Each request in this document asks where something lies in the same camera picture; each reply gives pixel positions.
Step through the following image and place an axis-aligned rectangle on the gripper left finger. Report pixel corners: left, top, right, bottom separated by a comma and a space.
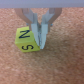
15, 7, 43, 48

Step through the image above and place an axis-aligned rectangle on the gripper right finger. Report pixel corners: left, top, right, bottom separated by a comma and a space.
39, 7, 63, 50

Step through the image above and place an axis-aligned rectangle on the yellow block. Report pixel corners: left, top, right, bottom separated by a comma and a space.
15, 27, 42, 53

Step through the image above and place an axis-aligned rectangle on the white cabinet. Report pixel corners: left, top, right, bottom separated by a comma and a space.
0, 0, 84, 9

